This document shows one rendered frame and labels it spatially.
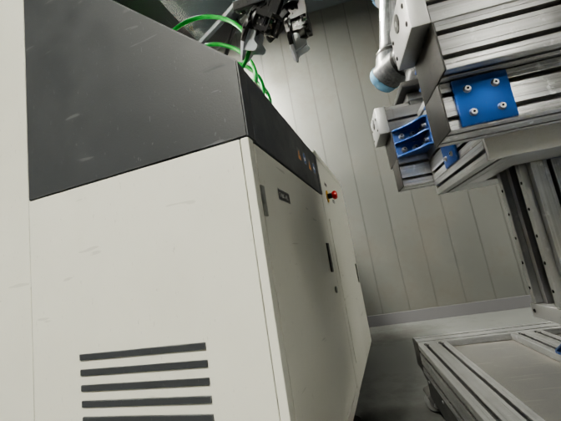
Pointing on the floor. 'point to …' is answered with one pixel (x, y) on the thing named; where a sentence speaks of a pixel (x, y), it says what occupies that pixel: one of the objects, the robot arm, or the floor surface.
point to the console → (346, 273)
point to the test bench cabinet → (159, 296)
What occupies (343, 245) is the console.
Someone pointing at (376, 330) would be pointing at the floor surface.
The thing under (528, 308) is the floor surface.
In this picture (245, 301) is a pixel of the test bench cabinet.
